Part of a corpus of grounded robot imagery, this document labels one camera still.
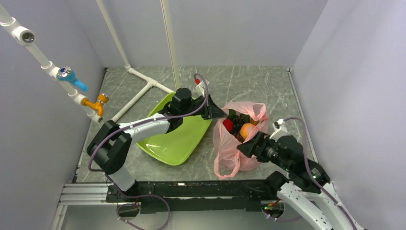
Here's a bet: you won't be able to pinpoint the purple cable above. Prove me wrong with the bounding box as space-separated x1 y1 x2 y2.
262 116 359 230
88 73 211 230

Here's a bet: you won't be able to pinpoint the orange faucet tap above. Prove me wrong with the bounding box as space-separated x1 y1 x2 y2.
81 93 109 117

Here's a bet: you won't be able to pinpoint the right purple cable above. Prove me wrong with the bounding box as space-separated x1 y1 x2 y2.
262 116 359 230

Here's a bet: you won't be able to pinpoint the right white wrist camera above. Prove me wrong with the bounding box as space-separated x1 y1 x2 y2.
271 119 288 141

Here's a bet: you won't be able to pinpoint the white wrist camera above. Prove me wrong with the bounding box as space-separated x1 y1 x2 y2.
194 77 210 97
271 119 288 141

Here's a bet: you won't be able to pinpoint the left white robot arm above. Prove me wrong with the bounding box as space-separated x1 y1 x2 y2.
86 88 227 201

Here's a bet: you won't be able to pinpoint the white PVC pipe frame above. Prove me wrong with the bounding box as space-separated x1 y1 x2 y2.
0 0 174 123

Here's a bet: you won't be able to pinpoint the dark fake grapes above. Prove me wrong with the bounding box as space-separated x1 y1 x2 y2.
230 115 246 136

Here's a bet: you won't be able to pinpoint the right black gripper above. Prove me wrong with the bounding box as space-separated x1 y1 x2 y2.
237 129 292 171

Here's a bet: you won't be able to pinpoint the pink plastic bag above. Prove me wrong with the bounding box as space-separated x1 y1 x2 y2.
213 101 270 179

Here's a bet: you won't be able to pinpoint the green plastic tray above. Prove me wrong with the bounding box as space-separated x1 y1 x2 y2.
136 92 213 166

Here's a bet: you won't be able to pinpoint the orange fake fruit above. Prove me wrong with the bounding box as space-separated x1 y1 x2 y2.
250 119 259 126
239 123 256 139

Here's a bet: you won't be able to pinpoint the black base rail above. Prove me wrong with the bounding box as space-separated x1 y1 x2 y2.
106 180 277 214

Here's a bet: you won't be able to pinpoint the red fake fruit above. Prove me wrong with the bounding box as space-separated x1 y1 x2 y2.
223 118 234 133

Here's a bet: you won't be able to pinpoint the blue valve tap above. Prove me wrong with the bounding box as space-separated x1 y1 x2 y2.
57 67 89 92

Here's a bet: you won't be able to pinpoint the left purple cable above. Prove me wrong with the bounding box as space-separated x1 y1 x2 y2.
88 73 211 230

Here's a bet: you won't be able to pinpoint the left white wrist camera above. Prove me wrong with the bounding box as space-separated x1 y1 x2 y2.
194 77 210 97

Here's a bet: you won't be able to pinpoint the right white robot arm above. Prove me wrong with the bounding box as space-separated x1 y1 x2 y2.
237 132 362 230

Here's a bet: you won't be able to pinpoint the beige vertical pole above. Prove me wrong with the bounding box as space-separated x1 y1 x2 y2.
160 0 181 89

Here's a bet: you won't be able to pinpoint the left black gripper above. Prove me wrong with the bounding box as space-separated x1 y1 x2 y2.
181 94 228 120

